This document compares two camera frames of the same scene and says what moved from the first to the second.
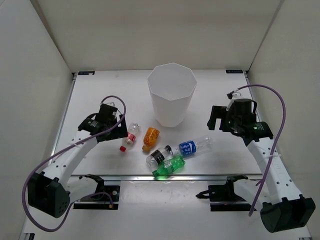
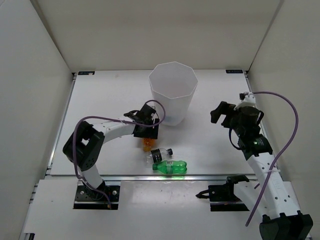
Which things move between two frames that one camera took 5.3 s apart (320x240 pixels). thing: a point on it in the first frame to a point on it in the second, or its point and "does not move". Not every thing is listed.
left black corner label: [86, 73] does not move
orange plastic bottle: [150, 137] does not move
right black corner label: [234, 71] does not move
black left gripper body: [120, 131] to [148, 132]
